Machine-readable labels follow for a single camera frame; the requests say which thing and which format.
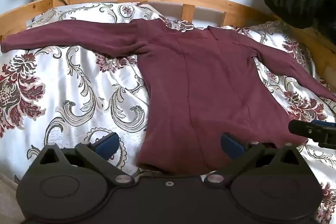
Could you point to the maroon long-sleeve shirt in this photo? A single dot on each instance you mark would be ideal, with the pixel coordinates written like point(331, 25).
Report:
point(199, 82)

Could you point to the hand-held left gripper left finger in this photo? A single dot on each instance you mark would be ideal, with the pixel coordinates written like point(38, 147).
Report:
point(106, 145)

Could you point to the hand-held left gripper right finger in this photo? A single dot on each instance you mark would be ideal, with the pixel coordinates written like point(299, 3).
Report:
point(231, 146)

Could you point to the white floral bedspread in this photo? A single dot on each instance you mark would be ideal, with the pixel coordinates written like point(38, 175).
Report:
point(78, 87)

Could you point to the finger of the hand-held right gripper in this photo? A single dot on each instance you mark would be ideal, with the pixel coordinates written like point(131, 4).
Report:
point(302, 129)
point(325, 123)

